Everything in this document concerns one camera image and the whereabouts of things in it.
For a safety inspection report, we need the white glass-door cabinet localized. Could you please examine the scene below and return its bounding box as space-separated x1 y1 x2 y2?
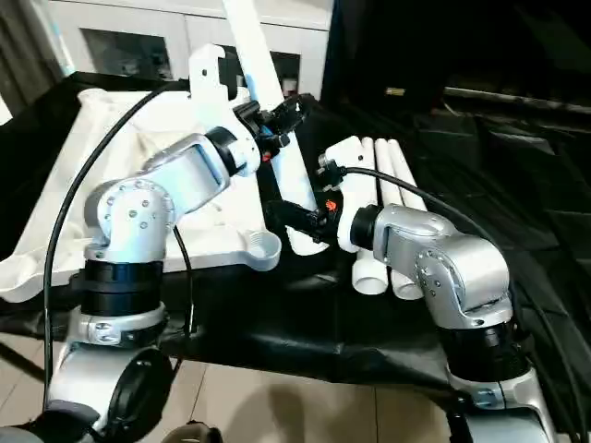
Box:
46 0 333 98

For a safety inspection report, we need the dark robot left foot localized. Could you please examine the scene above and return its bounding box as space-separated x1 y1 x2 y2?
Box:
166 423 223 443

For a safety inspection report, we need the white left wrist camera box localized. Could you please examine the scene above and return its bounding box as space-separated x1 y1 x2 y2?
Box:
187 44 241 110

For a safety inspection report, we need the white plastic table top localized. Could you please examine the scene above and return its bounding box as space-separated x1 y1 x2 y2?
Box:
0 85 283 304

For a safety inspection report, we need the white plastic table leg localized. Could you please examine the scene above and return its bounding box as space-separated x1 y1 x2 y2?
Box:
222 0 331 257
353 137 391 296
374 138 428 302
388 140 435 218

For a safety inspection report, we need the silver metal rail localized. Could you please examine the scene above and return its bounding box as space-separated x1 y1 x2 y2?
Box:
443 86 591 116

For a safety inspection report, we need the grey curtain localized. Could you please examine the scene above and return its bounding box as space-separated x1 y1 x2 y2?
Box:
0 0 70 102

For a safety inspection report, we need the black folding table stand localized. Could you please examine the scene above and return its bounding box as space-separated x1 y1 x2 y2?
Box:
0 341 47 384

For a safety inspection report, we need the black work mat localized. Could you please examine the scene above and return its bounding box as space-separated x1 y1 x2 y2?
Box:
0 72 591 435

